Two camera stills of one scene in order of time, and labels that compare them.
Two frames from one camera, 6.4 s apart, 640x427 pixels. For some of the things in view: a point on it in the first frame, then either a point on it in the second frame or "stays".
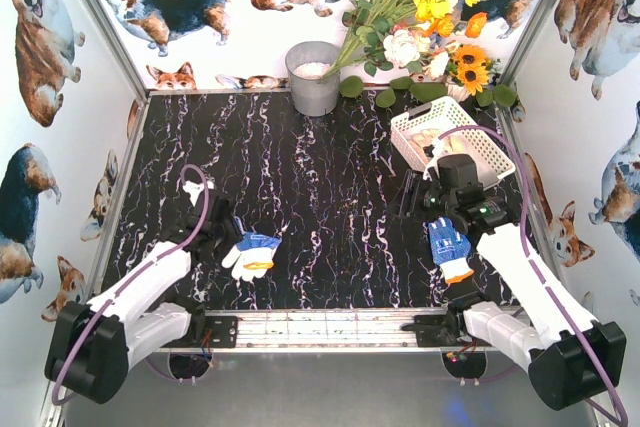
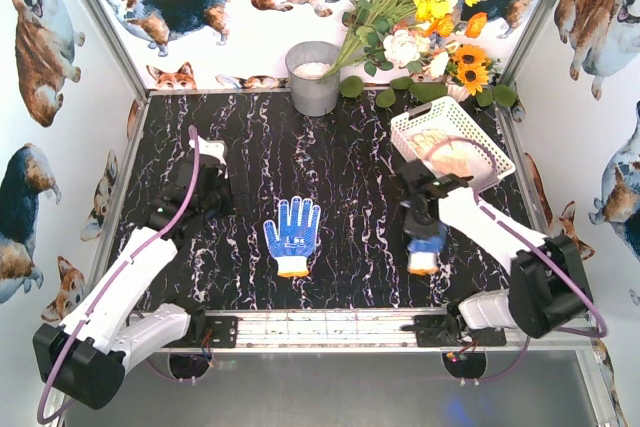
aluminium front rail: x=342 y=331 stays
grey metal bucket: x=311 y=93 stays
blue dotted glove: x=252 y=257 to x=296 y=238
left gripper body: x=229 y=226 to x=226 y=183
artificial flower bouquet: x=405 y=15 stays
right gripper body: x=413 y=195 to x=420 y=220
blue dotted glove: x=450 y=249 to x=424 y=252
